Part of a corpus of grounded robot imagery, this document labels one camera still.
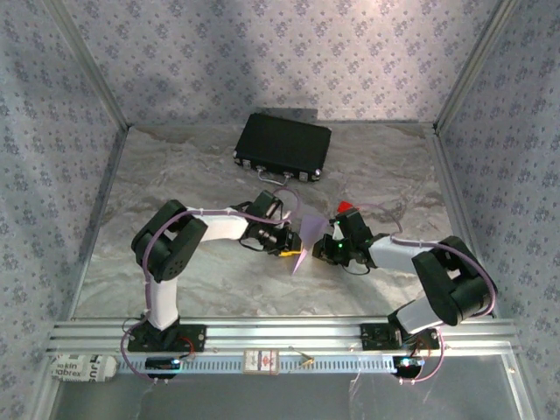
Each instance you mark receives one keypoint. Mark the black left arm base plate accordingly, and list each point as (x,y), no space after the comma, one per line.
(197,339)

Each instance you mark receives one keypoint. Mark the aluminium frame post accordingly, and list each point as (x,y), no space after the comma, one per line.
(46,402)
(89,65)
(474,65)
(522,389)

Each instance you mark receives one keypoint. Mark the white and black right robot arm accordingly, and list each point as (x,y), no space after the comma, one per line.
(394,254)

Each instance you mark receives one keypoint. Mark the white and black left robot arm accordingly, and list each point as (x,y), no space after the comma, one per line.
(219,225)

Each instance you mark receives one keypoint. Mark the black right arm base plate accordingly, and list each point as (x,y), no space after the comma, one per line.
(372,337)

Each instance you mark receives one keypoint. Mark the white printed paper roll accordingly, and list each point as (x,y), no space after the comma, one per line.
(79,367)

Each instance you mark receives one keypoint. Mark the wide aluminium mounting rail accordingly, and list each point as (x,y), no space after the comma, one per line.
(284,334)

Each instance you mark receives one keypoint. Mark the small gold clip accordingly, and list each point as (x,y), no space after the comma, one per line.
(307,361)

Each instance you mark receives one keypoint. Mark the small red block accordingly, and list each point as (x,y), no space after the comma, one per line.
(345,205)

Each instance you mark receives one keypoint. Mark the small red-white card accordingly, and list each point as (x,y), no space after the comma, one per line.
(261,361)

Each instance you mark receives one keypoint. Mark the aluminium frame rail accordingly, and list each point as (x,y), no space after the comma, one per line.
(457,219)
(97,219)

